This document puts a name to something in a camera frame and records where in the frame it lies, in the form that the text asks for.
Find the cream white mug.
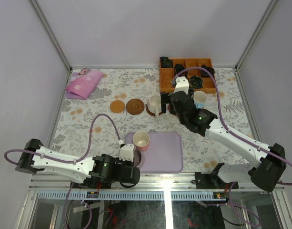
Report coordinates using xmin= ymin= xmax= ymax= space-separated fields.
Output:
xmin=147 ymin=95 xmax=161 ymax=117

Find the light blue mug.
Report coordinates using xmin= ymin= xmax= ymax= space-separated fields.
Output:
xmin=192 ymin=91 xmax=208 ymax=109

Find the purple mug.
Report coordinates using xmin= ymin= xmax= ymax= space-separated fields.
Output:
xmin=133 ymin=149 xmax=142 ymax=167

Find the pink mug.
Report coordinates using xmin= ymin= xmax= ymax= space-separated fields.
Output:
xmin=132 ymin=131 xmax=150 ymax=151

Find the light wooden coaster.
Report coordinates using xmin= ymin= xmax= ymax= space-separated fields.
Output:
xmin=110 ymin=100 xmax=125 ymax=113

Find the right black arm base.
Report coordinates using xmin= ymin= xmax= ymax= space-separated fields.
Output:
xmin=191 ymin=163 xmax=240 ymax=189

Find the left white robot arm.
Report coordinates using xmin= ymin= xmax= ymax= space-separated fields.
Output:
xmin=15 ymin=139 xmax=141 ymax=189

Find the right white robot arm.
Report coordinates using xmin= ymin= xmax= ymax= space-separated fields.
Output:
xmin=161 ymin=91 xmax=286 ymax=192

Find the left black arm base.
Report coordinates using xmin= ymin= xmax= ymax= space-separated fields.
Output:
xmin=72 ymin=181 xmax=111 ymax=189

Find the dark brown right saucer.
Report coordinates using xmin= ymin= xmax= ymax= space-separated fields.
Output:
xmin=168 ymin=104 xmax=176 ymax=116

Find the dark brown saucer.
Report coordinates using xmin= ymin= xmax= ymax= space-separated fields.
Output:
xmin=168 ymin=104 xmax=176 ymax=116
xmin=126 ymin=99 xmax=145 ymax=115
xmin=146 ymin=107 xmax=163 ymax=116

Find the dark brown middle saucer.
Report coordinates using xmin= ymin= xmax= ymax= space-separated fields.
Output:
xmin=146 ymin=107 xmax=163 ymax=116

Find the dark brown left saucer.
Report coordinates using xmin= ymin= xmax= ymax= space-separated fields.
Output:
xmin=126 ymin=99 xmax=145 ymax=115

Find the black bundle far left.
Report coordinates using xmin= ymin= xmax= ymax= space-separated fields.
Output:
xmin=160 ymin=56 xmax=173 ymax=68

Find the orange compartment box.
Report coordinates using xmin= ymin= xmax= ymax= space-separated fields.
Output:
xmin=159 ymin=58 xmax=216 ymax=94

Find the black bundle right compartment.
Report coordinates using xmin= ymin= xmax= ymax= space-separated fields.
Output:
xmin=200 ymin=64 xmax=215 ymax=78

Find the lilac plastic tray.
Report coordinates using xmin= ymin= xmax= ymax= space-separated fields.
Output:
xmin=137 ymin=132 xmax=183 ymax=173

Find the pink folded cloth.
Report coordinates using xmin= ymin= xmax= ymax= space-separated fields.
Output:
xmin=65 ymin=68 xmax=103 ymax=100

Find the black orange cable bundle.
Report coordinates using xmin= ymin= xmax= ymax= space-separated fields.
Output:
xmin=173 ymin=63 xmax=187 ymax=77

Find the black green cable bundle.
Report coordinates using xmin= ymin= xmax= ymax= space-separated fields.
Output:
xmin=188 ymin=75 xmax=204 ymax=89

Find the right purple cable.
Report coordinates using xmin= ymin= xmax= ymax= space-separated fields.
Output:
xmin=171 ymin=66 xmax=292 ymax=226

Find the blue slotted cable duct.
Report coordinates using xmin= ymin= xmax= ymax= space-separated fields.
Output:
xmin=37 ymin=190 xmax=226 ymax=201

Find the aluminium front rail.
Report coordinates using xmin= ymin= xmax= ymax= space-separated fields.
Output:
xmin=28 ymin=171 xmax=285 ymax=191

